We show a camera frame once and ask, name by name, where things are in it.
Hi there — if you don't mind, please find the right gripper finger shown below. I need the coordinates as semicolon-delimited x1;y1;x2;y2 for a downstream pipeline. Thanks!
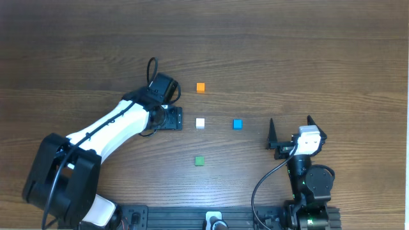
266;118;279;150
306;115;328;143

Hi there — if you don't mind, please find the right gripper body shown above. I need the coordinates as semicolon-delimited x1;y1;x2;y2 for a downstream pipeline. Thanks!
274;134;300;160

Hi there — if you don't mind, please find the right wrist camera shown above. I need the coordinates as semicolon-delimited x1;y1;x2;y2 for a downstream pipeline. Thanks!
293;125;322;157

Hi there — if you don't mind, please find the mounting rail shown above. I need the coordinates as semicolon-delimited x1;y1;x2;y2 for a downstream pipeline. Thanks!
114;204;342;230

